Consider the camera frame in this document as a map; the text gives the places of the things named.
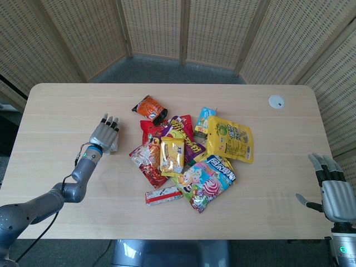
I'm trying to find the red white biscuit packet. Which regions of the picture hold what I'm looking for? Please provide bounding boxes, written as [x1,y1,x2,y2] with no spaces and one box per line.
[145,185,184,207]

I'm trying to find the clear red peanut snack bag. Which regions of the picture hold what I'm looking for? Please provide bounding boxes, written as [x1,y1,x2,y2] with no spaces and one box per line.
[128,136,169,190]

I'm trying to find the purple snack bag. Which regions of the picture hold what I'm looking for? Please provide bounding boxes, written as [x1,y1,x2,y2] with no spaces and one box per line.
[162,115,207,163]

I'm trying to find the small blue yellow packet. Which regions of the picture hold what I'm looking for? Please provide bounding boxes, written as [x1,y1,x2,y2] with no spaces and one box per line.
[193,106,218,139]

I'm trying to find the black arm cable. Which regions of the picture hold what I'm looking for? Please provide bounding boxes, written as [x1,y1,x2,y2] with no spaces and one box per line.
[14,142,90,264]

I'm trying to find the orange black snack packet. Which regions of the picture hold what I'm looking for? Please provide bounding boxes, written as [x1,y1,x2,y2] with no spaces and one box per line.
[131,95,169,125]

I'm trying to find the colourful lollipop bag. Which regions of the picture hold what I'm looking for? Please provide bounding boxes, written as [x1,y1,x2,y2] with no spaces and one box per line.
[171,154,237,214]

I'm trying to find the yellow green plum bag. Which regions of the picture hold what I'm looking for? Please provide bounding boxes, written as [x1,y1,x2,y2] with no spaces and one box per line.
[206,115,254,165]

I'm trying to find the plain red snack bag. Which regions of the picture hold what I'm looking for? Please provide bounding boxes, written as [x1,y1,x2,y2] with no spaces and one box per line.
[139,114,195,146]

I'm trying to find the yellow cracker packet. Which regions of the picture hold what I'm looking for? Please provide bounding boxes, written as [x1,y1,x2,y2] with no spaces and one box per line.
[160,136,186,177]

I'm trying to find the woven folding screen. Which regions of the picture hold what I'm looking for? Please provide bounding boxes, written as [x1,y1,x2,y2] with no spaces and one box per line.
[0,0,356,184]

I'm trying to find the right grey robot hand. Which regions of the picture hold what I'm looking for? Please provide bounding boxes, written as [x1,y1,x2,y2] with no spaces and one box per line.
[295,152,356,223]

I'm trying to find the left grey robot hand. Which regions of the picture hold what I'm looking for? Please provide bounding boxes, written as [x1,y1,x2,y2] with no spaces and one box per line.
[89,112,121,154]

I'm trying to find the white round cable grommet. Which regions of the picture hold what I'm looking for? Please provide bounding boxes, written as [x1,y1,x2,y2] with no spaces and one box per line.
[268,95,286,110]

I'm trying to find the grey robot torso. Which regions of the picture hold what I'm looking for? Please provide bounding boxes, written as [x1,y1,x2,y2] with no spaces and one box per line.
[110,239,232,267]

